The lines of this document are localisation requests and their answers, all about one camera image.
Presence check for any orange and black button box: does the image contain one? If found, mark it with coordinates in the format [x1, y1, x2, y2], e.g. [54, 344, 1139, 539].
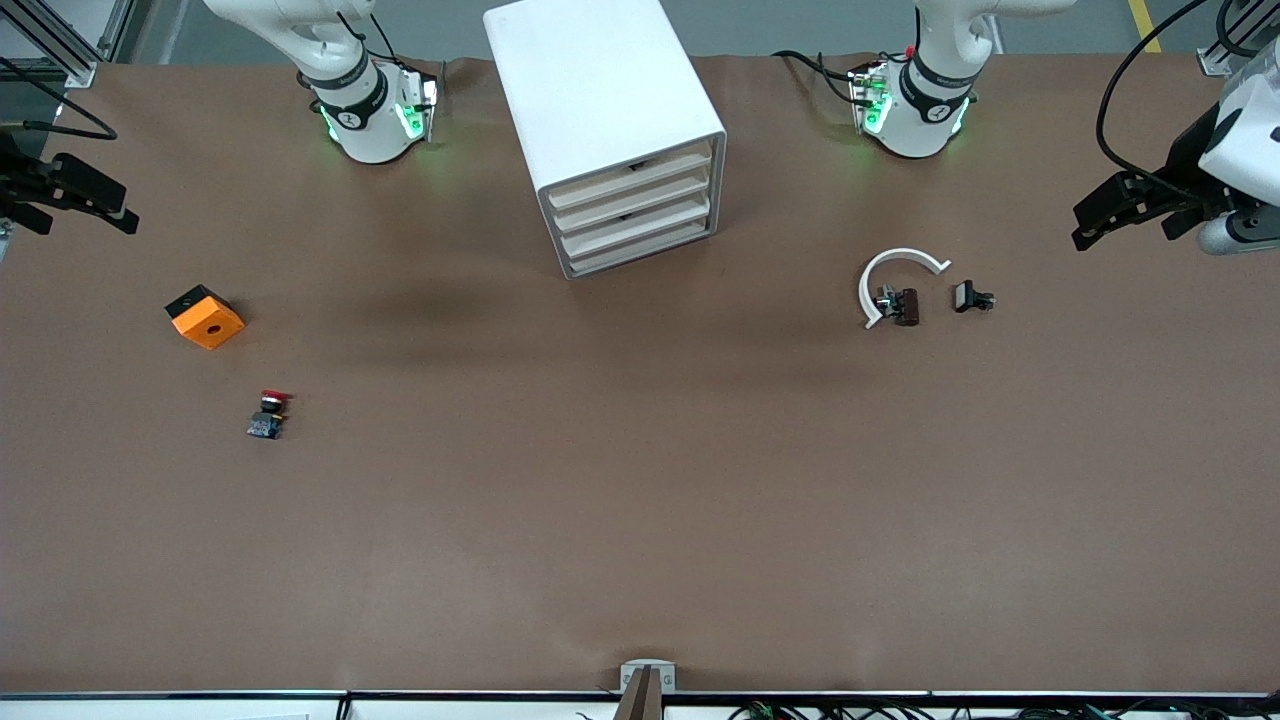
[164, 284, 246, 351]

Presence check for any red push button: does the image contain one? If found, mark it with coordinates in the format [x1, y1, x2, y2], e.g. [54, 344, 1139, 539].
[246, 390, 294, 441]

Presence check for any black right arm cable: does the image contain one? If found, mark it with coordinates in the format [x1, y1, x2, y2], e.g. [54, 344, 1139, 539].
[0, 57, 119, 142]

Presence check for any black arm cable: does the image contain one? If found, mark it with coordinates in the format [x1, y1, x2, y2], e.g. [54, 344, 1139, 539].
[0, 57, 119, 142]
[1095, 0, 1213, 193]

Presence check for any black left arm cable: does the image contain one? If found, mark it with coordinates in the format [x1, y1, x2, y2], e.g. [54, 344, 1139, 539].
[1095, 0, 1213, 193]

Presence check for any aluminium frame profile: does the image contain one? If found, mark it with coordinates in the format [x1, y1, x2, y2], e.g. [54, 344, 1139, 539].
[0, 0, 103, 90]
[1197, 0, 1280, 77]

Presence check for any white curved plastic ring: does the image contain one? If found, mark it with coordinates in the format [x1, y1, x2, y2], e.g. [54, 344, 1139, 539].
[858, 247, 953, 331]

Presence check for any white table frame rail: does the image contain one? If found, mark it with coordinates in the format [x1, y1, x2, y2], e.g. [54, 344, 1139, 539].
[0, 690, 1280, 720]

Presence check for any black cable bundle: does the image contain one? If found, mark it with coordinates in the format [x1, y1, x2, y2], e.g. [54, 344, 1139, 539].
[728, 700, 1280, 720]

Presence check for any grey metal table bracket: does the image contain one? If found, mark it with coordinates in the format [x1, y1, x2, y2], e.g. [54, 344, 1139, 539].
[620, 660, 677, 696]

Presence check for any brown wedge camera post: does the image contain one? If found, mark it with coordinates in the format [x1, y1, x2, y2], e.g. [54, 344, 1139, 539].
[612, 667, 667, 720]

